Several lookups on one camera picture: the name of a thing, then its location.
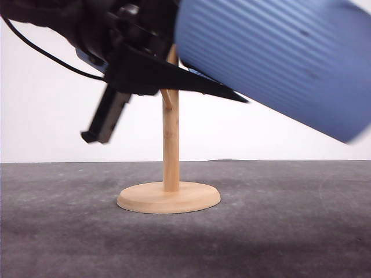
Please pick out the blue ribbed cup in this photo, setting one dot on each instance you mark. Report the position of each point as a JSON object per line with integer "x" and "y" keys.
{"x": 307, "y": 62}

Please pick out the grey table mat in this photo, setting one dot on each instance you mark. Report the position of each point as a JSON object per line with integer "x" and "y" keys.
{"x": 275, "y": 219}

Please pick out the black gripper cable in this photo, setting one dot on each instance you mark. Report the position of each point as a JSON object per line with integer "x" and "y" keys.
{"x": 21, "y": 36}

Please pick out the wooden cup tree stand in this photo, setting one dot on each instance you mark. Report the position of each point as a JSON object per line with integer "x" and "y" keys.
{"x": 170, "y": 196}

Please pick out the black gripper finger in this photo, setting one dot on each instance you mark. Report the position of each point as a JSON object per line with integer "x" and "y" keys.
{"x": 133, "y": 70}

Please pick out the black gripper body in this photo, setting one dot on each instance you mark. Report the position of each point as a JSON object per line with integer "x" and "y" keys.
{"x": 100, "y": 28}

